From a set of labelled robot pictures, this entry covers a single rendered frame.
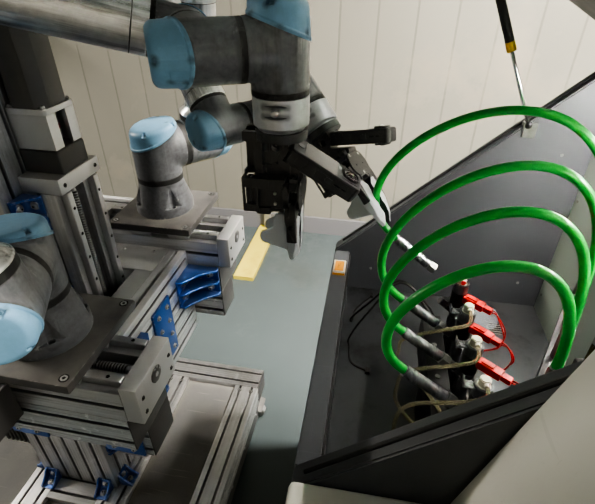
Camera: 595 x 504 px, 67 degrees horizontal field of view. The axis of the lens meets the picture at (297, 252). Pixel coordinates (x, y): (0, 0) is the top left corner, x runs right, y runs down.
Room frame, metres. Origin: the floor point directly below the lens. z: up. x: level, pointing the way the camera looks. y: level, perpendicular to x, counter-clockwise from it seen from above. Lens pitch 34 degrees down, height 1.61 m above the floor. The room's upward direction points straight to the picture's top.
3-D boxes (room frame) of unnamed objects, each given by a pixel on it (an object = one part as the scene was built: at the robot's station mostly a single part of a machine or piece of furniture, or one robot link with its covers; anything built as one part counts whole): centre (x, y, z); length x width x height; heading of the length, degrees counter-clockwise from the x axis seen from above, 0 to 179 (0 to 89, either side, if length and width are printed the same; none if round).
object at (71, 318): (0.60, 0.45, 1.09); 0.15 x 0.15 x 0.10
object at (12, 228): (0.60, 0.45, 1.20); 0.13 x 0.12 x 0.14; 17
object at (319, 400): (0.70, -0.07, 0.87); 0.62 x 0.04 x 0.16; 170
